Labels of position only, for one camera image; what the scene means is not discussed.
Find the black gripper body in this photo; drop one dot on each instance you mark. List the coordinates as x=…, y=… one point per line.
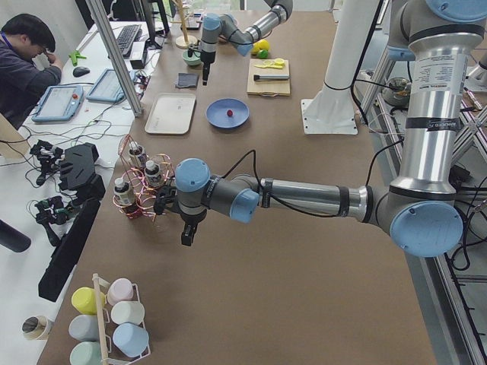
x=189, y=220
x=207, y=58

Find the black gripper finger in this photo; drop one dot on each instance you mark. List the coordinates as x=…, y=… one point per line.
x=188, y=234
x=205, y=73

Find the blue plate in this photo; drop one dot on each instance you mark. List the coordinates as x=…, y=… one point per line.
x=216, y=113

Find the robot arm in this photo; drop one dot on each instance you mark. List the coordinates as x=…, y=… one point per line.
x=214, y=26
x=305, y=155

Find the green bowl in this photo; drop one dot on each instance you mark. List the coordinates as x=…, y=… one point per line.
x=192, y=59

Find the grey folded cloth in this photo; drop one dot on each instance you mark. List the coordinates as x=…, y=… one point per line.
x=187, y=80

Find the wooden cup stand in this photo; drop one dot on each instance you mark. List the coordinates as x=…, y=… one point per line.
x=184, y=41

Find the dark tea bottle left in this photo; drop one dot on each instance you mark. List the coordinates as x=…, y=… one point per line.
x=153, y=174

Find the dark tea bottle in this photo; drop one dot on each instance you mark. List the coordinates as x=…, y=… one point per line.
x=153, y=174
x=137, y=154
x=124, y=196

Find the dark tea bottle front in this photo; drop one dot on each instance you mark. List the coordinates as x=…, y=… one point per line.
x=124, y=196

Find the steel muddler black tip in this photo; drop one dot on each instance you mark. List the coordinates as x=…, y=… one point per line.
x=257, y=78

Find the cream rabbit tray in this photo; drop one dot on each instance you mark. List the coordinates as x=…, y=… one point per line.
x=171, y=114

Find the yellow lemon upper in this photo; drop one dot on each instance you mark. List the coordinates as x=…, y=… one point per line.
x=260, y=45

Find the green lime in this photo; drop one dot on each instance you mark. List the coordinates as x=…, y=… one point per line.
x=262, y=54

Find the dark tea bottle right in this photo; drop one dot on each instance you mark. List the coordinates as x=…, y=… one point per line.
x=137, y=154

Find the wooden cutting board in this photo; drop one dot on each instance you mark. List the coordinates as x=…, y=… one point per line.
x=268, y=88

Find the black keyboard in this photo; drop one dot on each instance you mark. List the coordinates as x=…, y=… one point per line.
x=127, y=37

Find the pink plastic cup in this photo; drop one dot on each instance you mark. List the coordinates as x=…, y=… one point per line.
x=120, y=290

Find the white plastic cup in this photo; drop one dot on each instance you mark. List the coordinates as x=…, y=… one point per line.
x=128, y=311

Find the white cup holder rack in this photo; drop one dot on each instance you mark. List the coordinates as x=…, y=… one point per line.
x=110, y=353

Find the blue teach pendant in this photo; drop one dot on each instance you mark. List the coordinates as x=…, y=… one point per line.
x=59, y=103
x=106, y=89

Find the light blue plastic cup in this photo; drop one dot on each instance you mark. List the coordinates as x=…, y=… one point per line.
x=131, y=339

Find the yellow plastic cup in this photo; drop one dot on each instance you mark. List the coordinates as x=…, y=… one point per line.
x=83, y=300

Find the black computer mouse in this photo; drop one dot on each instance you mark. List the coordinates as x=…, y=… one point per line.
x=80, y=71

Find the grey plastic cup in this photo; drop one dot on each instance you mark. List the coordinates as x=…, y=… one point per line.
x=84, y=328

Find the pale green plastic cup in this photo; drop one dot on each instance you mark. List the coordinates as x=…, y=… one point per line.
x=86, y=353

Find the seated person dark hair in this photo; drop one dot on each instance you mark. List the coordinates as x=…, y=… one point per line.
x=28, y=66

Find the tape roll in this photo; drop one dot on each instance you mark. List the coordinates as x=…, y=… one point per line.
x=36, y=328

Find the copper wire bottle rack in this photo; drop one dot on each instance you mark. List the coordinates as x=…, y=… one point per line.
x=145, y=195

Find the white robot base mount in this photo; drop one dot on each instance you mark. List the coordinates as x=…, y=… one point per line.
x=331, y=111

